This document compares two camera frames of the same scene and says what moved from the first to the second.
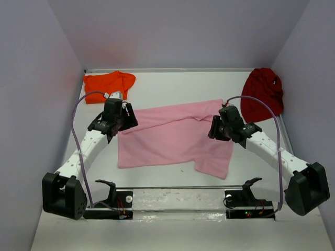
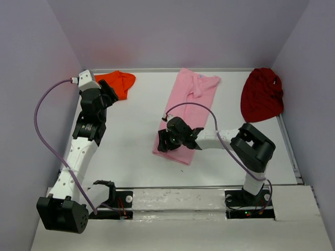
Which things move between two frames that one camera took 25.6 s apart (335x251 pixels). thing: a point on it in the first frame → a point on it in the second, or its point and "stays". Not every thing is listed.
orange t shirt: (109, 83) stays
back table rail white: (162, 70) stays
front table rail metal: (211, 186) stays
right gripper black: (214, 133) → (163, 135)
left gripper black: (131, 120) → (113, 97)
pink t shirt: (176, 135) → (191, 87)
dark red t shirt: (266, 85) stays
